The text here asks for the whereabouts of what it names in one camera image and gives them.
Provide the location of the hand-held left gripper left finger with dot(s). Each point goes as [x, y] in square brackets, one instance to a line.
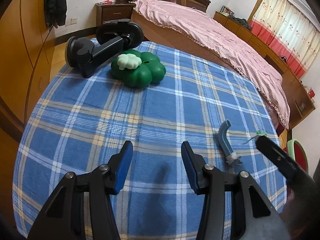
[123, 167]

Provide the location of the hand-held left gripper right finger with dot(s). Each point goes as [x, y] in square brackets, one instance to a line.
[190, 167]

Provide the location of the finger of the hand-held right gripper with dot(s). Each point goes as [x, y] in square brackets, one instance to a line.
[280, 157]

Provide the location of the green and red basin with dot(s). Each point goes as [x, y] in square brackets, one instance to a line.
[298, 155]

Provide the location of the blue curved plastic piece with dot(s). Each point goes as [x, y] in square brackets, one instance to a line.
[224, 140]

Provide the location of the blue plaid tablecloth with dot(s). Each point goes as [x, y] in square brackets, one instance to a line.
[150, 115]

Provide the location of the small red box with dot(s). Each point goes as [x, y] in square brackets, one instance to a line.
[311, 93]

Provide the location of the green clover-shaped plastic toy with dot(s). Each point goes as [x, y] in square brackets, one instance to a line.
[142, 72]

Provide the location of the small black object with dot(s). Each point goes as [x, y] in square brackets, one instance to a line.
[283, 58]

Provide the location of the pale green clover piece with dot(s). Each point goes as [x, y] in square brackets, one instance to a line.
[128, 61]

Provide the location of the long wooden cabinet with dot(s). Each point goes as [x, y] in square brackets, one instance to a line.
[257, 42]

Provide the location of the black suction phone holder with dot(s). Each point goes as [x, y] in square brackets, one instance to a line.
[100, 51]

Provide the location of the cream and red curtain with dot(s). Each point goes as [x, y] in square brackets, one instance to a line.
[287, 30]

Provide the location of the pink bedspread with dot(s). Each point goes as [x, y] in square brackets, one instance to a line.
[212, 35]

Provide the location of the dark clothing pile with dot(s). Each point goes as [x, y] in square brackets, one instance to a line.
[240, 22]

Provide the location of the dark wooden nightstand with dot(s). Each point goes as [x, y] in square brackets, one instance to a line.
[115, 12]

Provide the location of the books on cabinet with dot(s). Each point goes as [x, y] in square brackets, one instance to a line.
[227, 10]

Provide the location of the wooden wardrobe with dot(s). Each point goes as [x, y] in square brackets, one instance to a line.
[22, 42]

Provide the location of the black jacket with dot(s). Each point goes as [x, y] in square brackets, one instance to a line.
[55, 2]

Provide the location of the white wall socket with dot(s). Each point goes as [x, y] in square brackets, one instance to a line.
[71, 22]

